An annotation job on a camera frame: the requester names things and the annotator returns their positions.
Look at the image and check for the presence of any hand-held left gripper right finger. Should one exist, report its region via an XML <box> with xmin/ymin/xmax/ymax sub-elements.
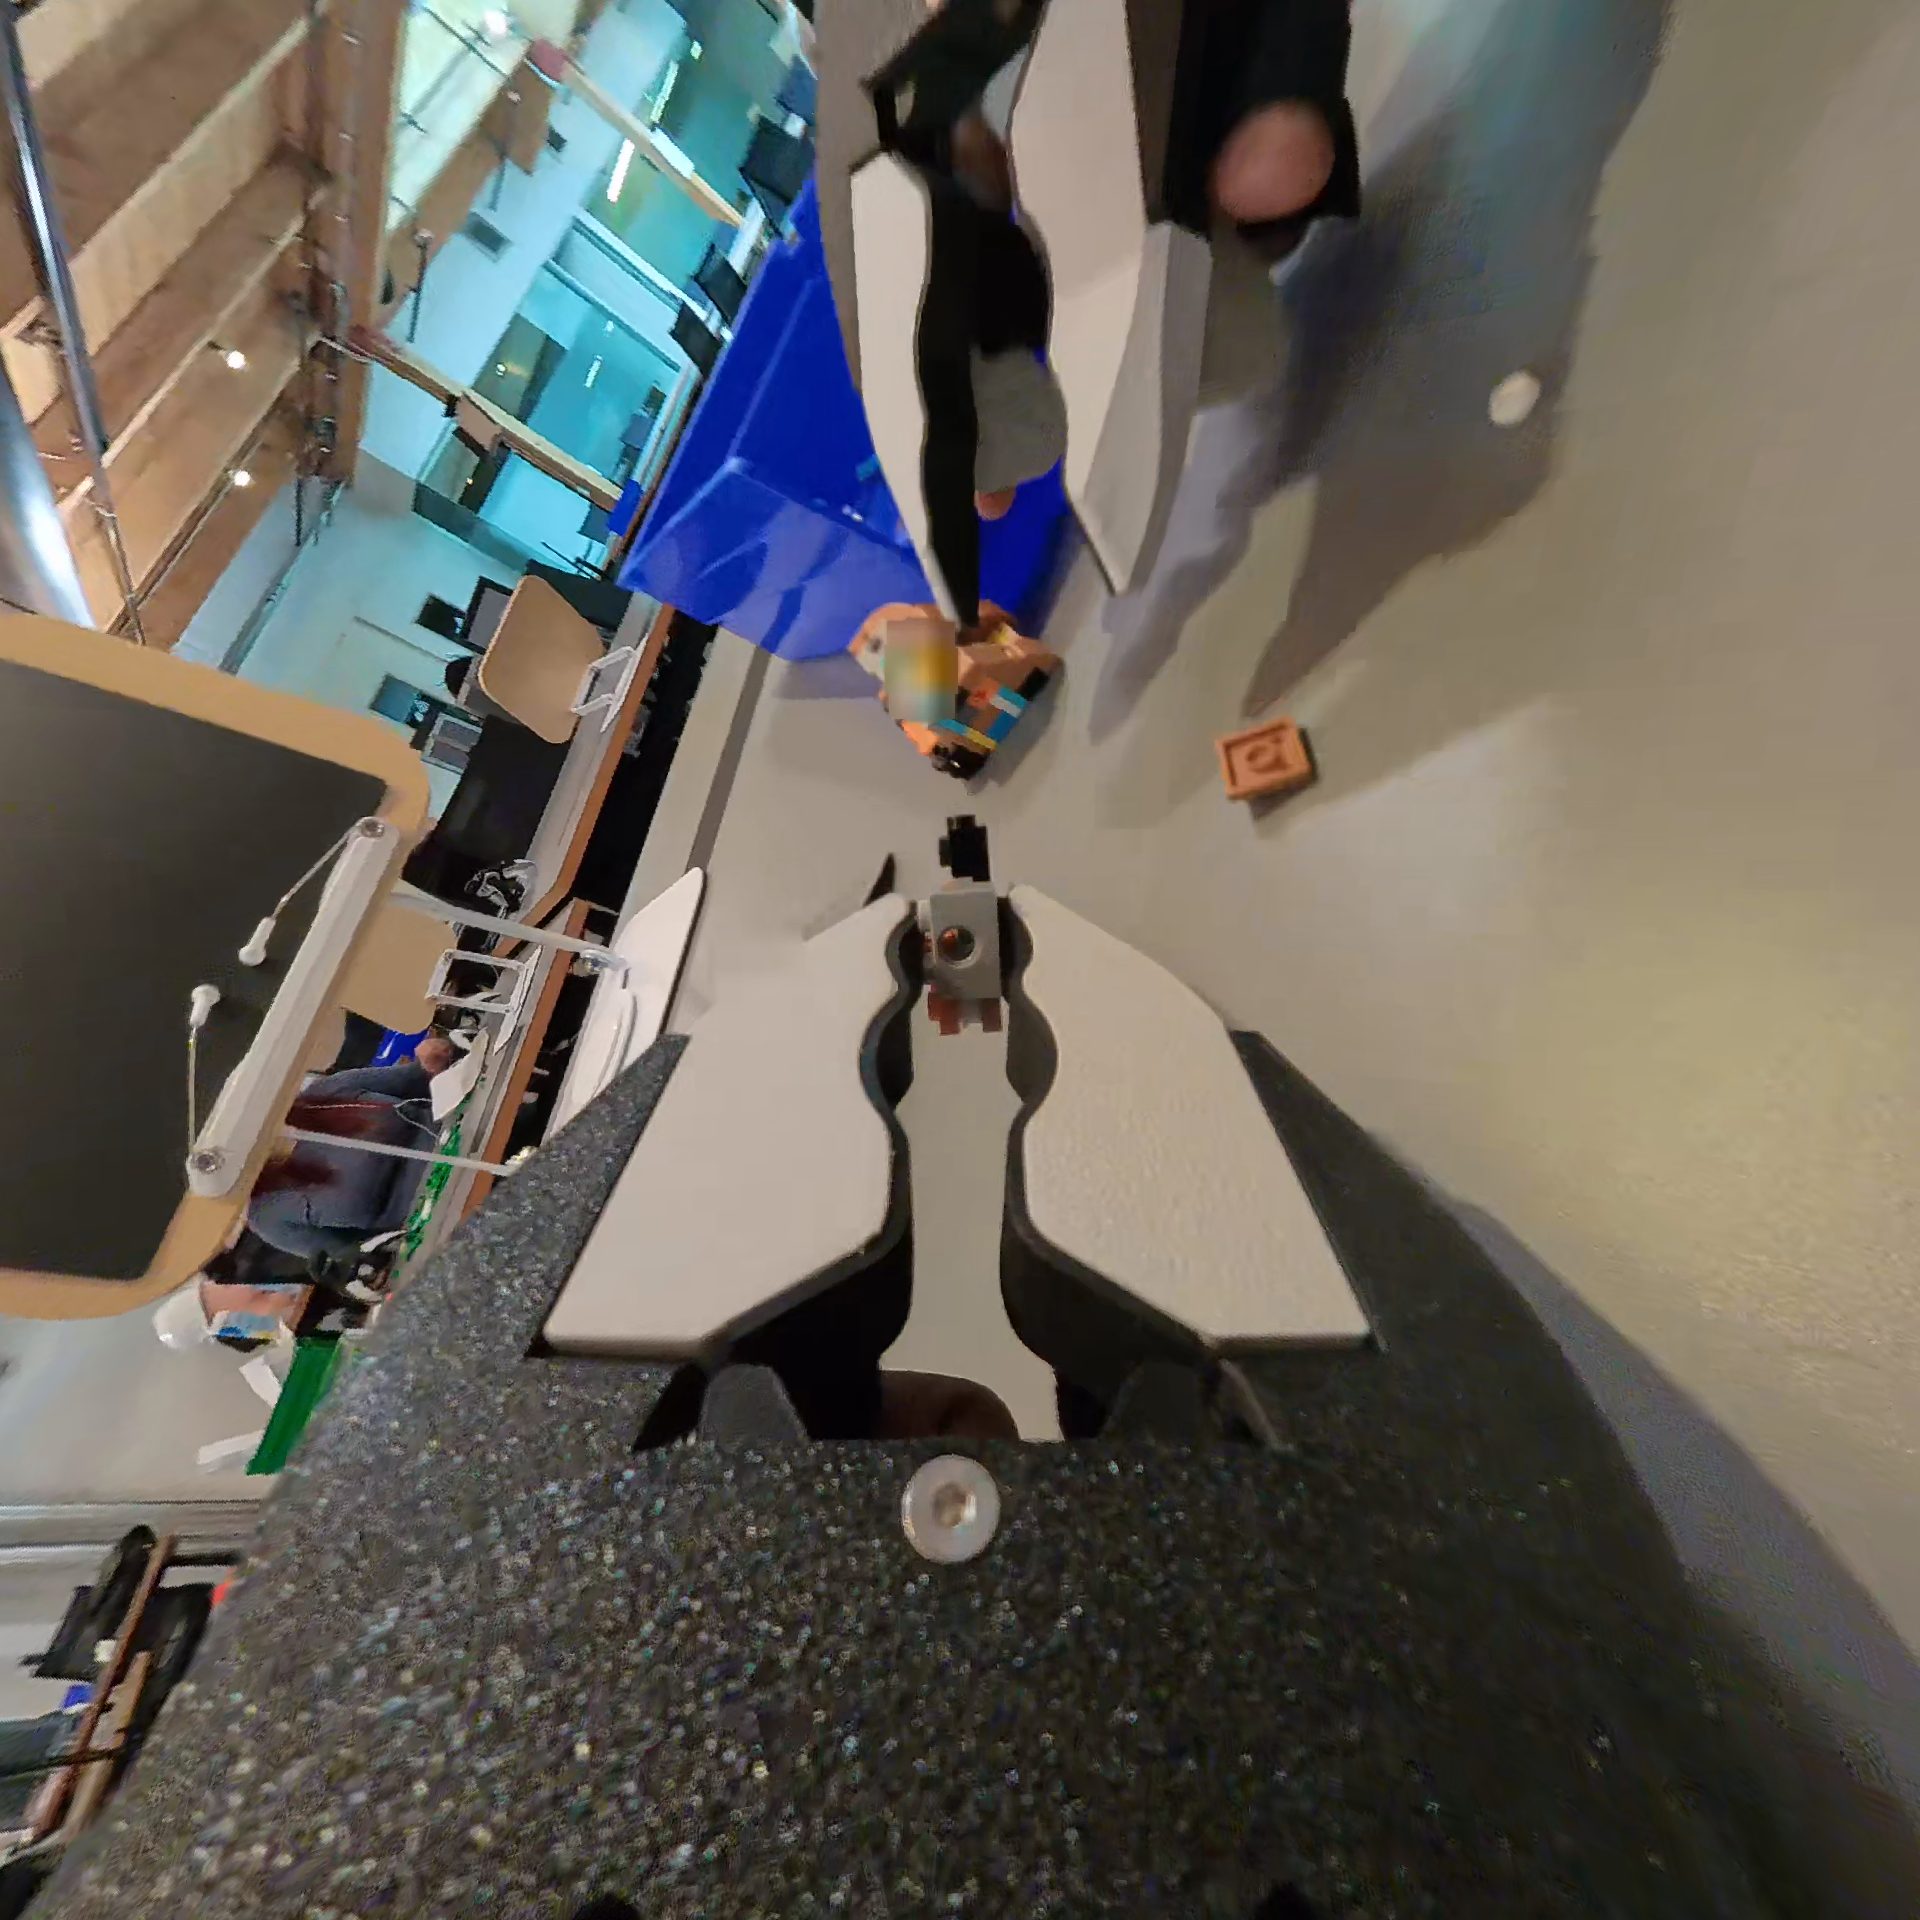
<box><xmin>1002</xmin><ymin>884</ymin><xmax>1373</xmax><ymax>1349</ymax></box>

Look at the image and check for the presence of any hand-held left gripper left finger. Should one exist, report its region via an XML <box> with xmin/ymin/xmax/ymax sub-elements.
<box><xmin>539</xmin><ymin>896</ymin><xmax>916</xmax><ymax>1352</ymax></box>

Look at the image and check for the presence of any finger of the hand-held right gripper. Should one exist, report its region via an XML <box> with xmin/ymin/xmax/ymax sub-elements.
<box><xmin>848</xmin><ymin>152</ymin><xmax>989</xmax><ymax>634</ymax></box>
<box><xmin>1009</xmin><ymin>0</ymin><xmax>1216</xmax><ymax>596</ymax></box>

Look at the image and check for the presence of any blue storage bin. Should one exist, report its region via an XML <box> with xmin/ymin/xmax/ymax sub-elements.
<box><xmin>614</xmin><ymin>450</ymin><xmax>1085</xmax><ymax>664</ymax></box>
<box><xmin>644</xmin><ymin>171</ymin><xmax>880</xmax><ymax>506</ymax></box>

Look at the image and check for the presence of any grey hinge brick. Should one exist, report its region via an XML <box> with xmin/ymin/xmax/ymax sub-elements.
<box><xmin>920</xmin><ymin>884</ymin><xmax>1010</xmax><ymax>998</ymax></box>

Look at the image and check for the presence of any grey desk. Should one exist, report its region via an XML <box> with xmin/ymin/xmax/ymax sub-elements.
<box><xmin>496</xmin><ymin>0</ymin><xmax>1920</xmax><ymax>1920</ymax></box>

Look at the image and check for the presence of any person's right hand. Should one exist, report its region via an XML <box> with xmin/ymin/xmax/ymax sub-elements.
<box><xmin>1206</xmin><ymin>94</ymin><xmax>1342</xmax><ymax>226</ymax></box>

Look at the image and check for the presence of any person's left hand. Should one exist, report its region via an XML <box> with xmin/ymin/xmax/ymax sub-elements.
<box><xmin>878</xmin><ymin>1366</ymin><xmax>1021</xmax><ymax>1442</ymax></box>

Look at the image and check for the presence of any orange brick model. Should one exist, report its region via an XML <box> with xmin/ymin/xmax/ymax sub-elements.
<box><xmin>848</xmin><ymin>599</ymin><xmax>1068</xmax><ymax>781</ymax></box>

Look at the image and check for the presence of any long wooden-edged table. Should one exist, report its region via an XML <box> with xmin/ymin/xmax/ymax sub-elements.
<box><xmin>285</xmin><ymin>599</ymin><xmax>682</xmax><ymax>1352</ymax></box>

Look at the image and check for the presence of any wooden beam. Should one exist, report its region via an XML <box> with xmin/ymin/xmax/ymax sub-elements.
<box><xmin>316</xmin><ymin>328</ymin><xmax>627</xmax><ymax>507</ymax></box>

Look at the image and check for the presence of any brown-orange square plate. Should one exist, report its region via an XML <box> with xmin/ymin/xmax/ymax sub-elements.
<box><xmin>1216</xmin><ymin>719</ymin><xmax>1317</xmax><ymax>800</ymax></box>

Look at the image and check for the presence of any tan wooden chair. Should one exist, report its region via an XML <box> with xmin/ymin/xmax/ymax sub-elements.
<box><xmin>472</xmin><ymin>573</ymin><xmax>609</xmax><ymax>748</ymax></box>

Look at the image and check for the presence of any green printed box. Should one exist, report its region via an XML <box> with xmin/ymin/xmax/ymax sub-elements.
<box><xmin>246</xmin><ymin>1335</ymin><xmax>350</xmax><ymax>1478</ymax></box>

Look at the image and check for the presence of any black panel with wooden rim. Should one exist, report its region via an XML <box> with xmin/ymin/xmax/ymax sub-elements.
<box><xmin>0</xmin><ymin>608</ymin><xmax>437</xmax><ymax>1320</ymax></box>

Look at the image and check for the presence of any clear acrylic bracket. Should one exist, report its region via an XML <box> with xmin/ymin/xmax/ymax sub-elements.
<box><xmin>393</xmin><ymin>884</ymin><xmax>625</xmax><ymax>981</ymax></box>
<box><xmin>276</xmin><ymin>1132</ymin><xmax>538</xmax><ymax>1179</ymax></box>

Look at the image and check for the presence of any clear acrylic frame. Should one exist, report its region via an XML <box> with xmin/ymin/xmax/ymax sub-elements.
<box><xmin>566</xmin><ymin>643</ymin><xmax>653</xmax><ymax>732</ymax></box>

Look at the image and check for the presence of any white bracket bar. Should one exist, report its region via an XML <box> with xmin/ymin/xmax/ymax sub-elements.
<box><xmin>184</xmin><ymin>815</ymin><xmax>408</xmax><ymax>1202</ymax></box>

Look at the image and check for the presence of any white pull cord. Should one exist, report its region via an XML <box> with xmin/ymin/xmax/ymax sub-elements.
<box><xmin>184</xmin><ymin>983</ymin><xmax>226</xmax><ymax>1160</ymax></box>
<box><xmin>237</xmin><ymin>831</ymin><xmax>361</xmax><ymax>968</ymax></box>

